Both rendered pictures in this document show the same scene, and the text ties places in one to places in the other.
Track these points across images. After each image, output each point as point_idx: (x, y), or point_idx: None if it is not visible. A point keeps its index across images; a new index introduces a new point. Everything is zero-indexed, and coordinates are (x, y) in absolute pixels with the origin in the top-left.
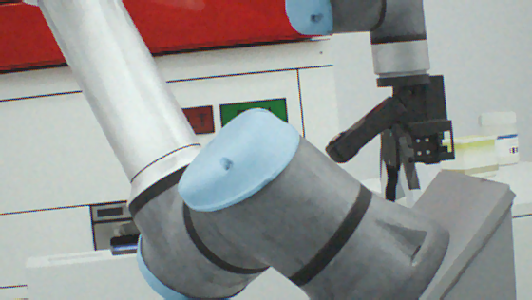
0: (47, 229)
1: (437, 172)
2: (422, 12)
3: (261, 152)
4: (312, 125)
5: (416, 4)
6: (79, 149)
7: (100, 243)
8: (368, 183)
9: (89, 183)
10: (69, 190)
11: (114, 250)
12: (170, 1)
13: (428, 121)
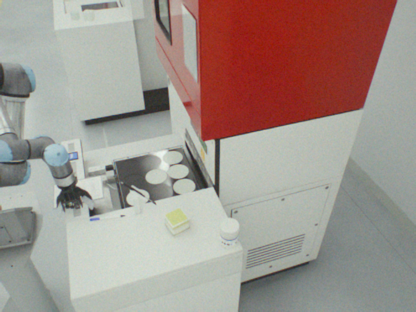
0: (181, 123)
1: (222, 216)
2: (53, 171)
3: None
4: (210, 161)
5: (49, 168)
6: (184, 110)
7: (184, 138)
8: (197, 194)
9: (185, 121)
10: (183, 119)
11: (72, 153)
12: (181, 88)
13: (62, 197)
